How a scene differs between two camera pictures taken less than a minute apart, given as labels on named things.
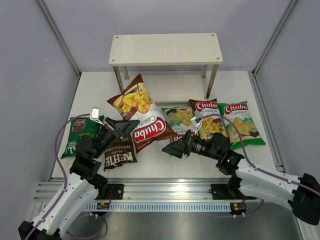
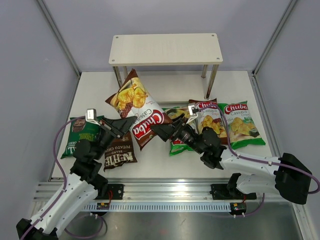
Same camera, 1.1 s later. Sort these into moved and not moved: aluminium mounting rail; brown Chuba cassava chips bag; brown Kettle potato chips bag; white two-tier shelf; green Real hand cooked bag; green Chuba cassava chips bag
Moved: brown Chuba cassava chips bag
Not moved: green Chuba cassava chips bag; aluminium mounting rail; brown Kettle potato chips bag; green Real hand cooked bag; white two-tier shelf
